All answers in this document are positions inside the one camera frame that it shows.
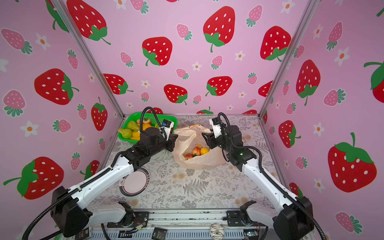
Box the banana print plastic bag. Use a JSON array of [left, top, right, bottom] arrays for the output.
[[172, 125, 226, 170]]

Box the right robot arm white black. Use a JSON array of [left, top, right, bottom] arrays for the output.
[[202, 125, 315, 240]]

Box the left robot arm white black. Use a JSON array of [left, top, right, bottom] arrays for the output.
[[51, 128, 178, 238]]

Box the yellow green fake starfruit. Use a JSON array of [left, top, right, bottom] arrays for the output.
[[118, 128, 133, 139]]

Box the red yellow fake apple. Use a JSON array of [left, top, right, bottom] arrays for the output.
[[192, 147, 201, 157]]

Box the green plastic fruit basket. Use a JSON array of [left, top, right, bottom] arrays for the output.
[[118, 112, 178, 144]]

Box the round white plate dark rim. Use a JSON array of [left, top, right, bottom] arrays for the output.
[[119, 168, 151, 197]]

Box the white sprinkled donut centre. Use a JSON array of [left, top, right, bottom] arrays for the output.
[[210, 223, 225, 240]]

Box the black square tag centre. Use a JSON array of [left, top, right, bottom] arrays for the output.
[[151, 227, 168, 240]]

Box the black square tag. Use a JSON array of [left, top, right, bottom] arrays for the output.
[[151, 227, 168, 240], [75, 228, 92, 240]]

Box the black square tag left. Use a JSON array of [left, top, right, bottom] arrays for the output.
[[75, 228, 92, 240]]

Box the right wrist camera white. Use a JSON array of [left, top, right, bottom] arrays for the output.
[[209, 117, 224, 139]]

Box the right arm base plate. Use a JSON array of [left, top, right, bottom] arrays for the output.
[[222, 210, 265, 227]]

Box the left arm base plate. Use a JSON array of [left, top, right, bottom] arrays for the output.
[[107, 211, 150, 229]]

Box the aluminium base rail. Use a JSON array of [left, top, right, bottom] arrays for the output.
[[88, 209, 279, 240]]

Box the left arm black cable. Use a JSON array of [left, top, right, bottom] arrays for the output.
[[21, 106, 167, 240]]

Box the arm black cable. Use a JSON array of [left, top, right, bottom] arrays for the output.
[[216, 112, 327, 240], [21, 106, 167, 240]]

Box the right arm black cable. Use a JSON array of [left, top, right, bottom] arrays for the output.
[[216, 112, 327, 240]]

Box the aluminium frame post right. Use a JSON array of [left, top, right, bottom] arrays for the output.
[[259, 0, 320, 120]]

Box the aluminium frame post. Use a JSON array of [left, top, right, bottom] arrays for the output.
[[52, 0, 126, 118], [259, 0, 320, 120]]

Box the aluminium frame post left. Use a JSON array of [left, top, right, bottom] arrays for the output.
[[52, 0, 126, 118]]

